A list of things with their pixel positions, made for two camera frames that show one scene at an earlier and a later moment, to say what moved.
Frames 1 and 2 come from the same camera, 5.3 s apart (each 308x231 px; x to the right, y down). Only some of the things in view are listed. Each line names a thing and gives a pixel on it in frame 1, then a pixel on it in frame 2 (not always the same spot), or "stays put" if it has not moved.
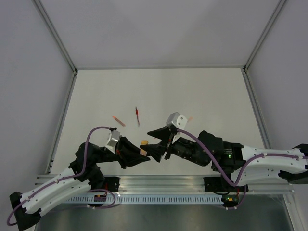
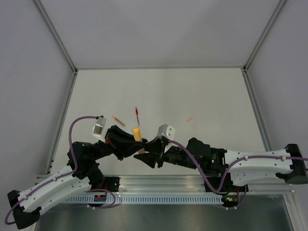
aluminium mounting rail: [167, 185] stays put
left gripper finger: [129, 148] -> [120, 134]
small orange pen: [114, 117] stays put
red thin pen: [136, 113] stays put
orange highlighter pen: [143, 152] stays put
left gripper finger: [134, 160] -> [122, 150]
